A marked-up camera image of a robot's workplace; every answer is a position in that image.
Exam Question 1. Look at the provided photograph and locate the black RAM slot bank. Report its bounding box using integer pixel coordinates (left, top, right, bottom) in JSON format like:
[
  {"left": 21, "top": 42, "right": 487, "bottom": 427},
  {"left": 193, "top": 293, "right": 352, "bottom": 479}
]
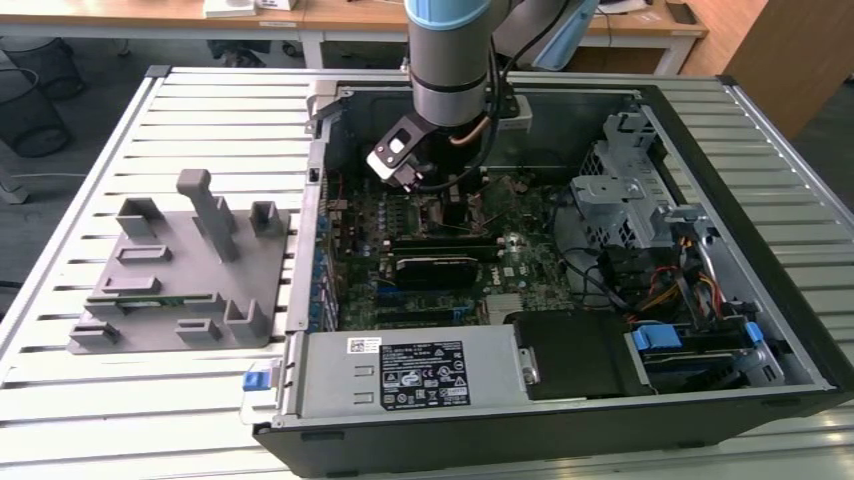
[{"left": 390, "top": 236, "right": 504, "bottom": 262}]

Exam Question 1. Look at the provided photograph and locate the pale blue teach pendant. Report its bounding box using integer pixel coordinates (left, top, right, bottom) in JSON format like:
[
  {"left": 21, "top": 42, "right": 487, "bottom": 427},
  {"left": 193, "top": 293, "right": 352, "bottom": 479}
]
[{"left": 535, "top": 0, "right": 600, "bottom": 71}]

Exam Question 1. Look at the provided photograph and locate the white box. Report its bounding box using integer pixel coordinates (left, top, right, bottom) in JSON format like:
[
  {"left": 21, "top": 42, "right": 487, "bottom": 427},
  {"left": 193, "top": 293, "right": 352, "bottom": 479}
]
[{"left": 203, "top": 0, "right": 259, "bottom": 20}]

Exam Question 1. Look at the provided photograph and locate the CPU socket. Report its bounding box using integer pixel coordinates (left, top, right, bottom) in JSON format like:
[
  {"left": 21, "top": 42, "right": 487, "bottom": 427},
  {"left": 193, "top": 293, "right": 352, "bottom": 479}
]
[{"left": 414, "top": 192, "right": 496, "bottom": 240}]

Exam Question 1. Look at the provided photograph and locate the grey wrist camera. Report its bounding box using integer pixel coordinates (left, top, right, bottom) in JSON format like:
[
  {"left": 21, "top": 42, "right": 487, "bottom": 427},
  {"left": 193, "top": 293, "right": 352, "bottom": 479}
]
[{"left": 498, "top": 94, "right": 535, "bottom": 134}]

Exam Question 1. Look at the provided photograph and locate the green RAM stick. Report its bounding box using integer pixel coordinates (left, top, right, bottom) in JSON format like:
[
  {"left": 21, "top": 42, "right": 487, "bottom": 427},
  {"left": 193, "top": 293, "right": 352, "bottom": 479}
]
[{"left": 113, "top": 295, "right": 216, "bottom": 309}]

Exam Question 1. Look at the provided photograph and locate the white table foot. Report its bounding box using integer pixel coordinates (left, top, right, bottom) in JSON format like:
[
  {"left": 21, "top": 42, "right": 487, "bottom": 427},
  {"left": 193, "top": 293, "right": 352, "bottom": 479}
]
[{"left": 0, "top": 162, "right": 32, "bottom": 205}]

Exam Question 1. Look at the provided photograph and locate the metal drive cage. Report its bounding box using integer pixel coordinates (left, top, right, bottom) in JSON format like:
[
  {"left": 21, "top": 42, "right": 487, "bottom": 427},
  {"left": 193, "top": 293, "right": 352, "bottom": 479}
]
[{"left": 568, "top": 110, "right": 719, "bottom": 251}]

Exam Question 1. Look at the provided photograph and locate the grey parts rack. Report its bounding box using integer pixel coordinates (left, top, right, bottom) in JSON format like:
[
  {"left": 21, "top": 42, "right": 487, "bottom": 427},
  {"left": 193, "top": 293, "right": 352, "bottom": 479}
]
[{"left": 65, "top": 168, "right": 296, "bottom": 357}]

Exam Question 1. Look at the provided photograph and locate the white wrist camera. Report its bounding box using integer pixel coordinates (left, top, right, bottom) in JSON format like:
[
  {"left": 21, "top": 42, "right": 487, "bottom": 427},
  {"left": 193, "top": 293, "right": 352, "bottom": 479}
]
[{"left": 364, "top": 113, "right": 434, "bottom": 194}]

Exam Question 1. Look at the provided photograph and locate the silver chipset heatsink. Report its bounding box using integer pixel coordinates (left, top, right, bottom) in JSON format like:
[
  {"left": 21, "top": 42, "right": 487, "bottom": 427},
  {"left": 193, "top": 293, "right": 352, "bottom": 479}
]
[{"left": 484, "top": 293, "right": 523, "bottom": 321}]

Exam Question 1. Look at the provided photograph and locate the green motherboard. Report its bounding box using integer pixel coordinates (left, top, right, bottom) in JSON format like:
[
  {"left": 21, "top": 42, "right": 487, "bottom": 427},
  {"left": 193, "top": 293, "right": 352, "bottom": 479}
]
[{"left": 318, "top": 167, "right": 583, "bottom": 332}]

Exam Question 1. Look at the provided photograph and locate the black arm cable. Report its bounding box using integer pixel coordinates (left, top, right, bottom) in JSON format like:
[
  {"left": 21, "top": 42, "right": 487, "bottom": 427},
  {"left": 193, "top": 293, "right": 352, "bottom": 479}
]
[{"left": 410, "top": 29, "right": 512, "bottom": 196}]

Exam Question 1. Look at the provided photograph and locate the coloured wire bundle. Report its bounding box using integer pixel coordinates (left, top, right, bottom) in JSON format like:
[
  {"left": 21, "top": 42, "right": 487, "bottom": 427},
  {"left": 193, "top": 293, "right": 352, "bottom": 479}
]
[{"left": 638, "top": 237, "right": 727, "bottom": 322}]

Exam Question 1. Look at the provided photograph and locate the black expansion slot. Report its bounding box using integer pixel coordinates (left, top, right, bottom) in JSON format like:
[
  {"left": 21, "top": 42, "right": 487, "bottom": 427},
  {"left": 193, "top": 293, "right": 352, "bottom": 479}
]
[{"left": 374, "top": 308, "right": 463, "bottom": 325}]

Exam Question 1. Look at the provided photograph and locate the black office chair base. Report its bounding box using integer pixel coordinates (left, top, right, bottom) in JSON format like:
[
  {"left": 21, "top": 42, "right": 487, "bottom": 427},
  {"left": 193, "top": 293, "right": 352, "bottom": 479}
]
[{"left": 211, "top": 38, "right": 306, "bottom": 69}]

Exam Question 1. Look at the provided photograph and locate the black mesh waste bin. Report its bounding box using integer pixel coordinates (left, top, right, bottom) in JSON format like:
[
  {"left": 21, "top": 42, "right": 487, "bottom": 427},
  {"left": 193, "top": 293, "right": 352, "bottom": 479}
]
[
  {"left": 0, "top": 35, "right": 87, "bottom": 101},
  {"left": 0, "top": 68, "right": 73, "bottom": 159}
]

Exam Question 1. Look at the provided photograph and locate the black graphics card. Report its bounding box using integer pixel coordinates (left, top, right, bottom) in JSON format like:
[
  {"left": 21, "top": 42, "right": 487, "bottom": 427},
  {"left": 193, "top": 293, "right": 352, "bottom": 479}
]
[{"left": 391, "top": 254, "right": 480, "bottom": 292}]

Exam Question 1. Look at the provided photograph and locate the black fan shroud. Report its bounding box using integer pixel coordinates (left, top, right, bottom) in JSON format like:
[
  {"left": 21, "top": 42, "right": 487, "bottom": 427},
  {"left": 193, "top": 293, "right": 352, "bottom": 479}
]
[{"left": 511, "top": 308, "right": 654, "bottom": 402}]

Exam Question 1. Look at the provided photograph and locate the wooden cabinet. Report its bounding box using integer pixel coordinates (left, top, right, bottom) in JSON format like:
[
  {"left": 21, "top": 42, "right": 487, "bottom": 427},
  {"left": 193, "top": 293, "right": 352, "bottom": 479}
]
[{"left": 679, "top": 0, "right": 854, "bottom": 142}]

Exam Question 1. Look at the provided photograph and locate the copper coloured hose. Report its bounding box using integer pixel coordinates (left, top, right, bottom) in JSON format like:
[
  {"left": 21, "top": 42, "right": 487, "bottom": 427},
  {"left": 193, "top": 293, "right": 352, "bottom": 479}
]
[{"left": 448, "top": 116, "right": 487, "bottom": 150}]

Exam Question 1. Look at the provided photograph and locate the grey power supply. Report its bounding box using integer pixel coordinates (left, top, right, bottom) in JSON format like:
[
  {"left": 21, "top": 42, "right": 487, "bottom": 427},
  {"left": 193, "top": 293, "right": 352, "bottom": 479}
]
[{"left": 283, "top": 329, "right": 539, "bottom": 419}]

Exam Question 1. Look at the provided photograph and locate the black PC case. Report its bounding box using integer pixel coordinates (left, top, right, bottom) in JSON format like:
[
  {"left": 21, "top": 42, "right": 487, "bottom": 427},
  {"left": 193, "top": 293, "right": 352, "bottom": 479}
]
[{"left": 251, "top": 74, "right": 854, "bottom": 480}]

